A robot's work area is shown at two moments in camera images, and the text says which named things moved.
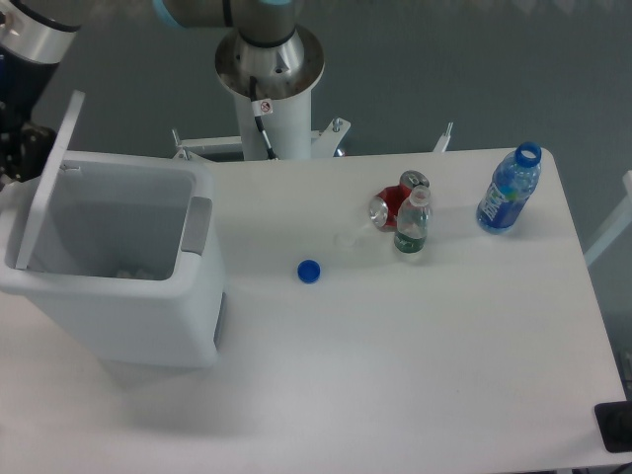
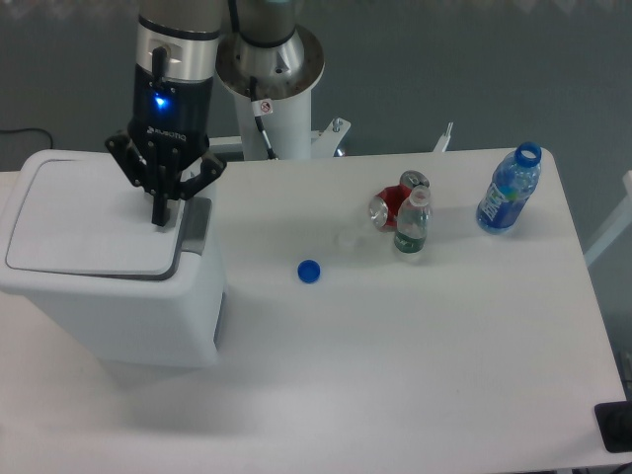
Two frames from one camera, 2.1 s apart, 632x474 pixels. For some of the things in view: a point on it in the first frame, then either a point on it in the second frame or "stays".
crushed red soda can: (384, 207) stays
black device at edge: (614, 422) stays
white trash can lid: (69, 130) to (88, 216)
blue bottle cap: (308, 271) stays
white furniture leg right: (619, 223) stays
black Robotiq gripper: (22, 81) to (173, 119)
